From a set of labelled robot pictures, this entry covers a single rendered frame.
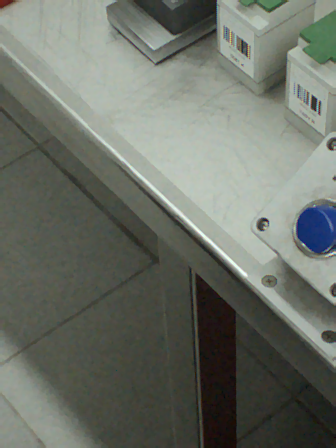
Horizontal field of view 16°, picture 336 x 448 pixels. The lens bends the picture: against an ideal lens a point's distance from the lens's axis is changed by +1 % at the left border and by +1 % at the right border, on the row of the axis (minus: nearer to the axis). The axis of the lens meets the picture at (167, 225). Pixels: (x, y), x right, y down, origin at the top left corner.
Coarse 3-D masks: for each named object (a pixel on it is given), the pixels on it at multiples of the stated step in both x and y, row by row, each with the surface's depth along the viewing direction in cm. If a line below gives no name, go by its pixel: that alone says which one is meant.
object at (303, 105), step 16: (304, 32) 72; (320, 32) 71; (304, 48) 71; (320, 48) 71; (288, 64) 73; (304, 64) 72; (320, 64) 70; (288, 80) 74; (304, 80) 72; (320, 80) 71; (288, 96) 75; (304, 96) 73; (320, 96) 72; (288, 112) 76; (304, 112) 74; (320, 112) 73; (304, 128) 75; (320, 128) 74
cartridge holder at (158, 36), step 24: (120, 0) 82; (144, 0) 81; (168, 0) 78; (192, 0) 79; (216, 0) 80; (120, 24) 81; (144, 24) 80; (168, 24) 79; (192, 24) 80; (216, 24) 81; (144, 48) 80; (168, 48) 80
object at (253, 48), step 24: (240, 0) 74; (264, 0) 73; (288, 0) 74; (312, 0) 75; (240, 24) 75; (264, 24) 74; (288, 24) 75; (240, 48) 76; (264, 48) 75; (288, 48) 77; (240, 72) 78; (264, 72) 77
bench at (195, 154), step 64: (64, 0) 84; (320, 0) 83; (0, 64) 83; (64, 64) 80; (128, 64) 80; (192, 64) 80; (64, 128) 79; (128, 128) 77; (192, 128) 76; (256, 128) 76; (128, 192) 76; (192, 192) 73; (256, 192) 73; (192, 256) 73; (256, 256) 70; (192, 320) 86; (256, 320) 70; (192, 384) 94; (320, 384) 68
